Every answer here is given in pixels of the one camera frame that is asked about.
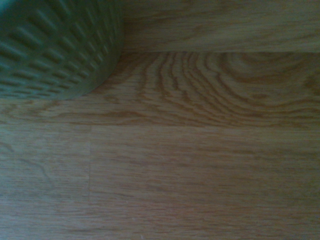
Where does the green ribbed utensil holder cup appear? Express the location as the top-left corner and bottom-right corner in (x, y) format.
(0, 0), (125, 101)

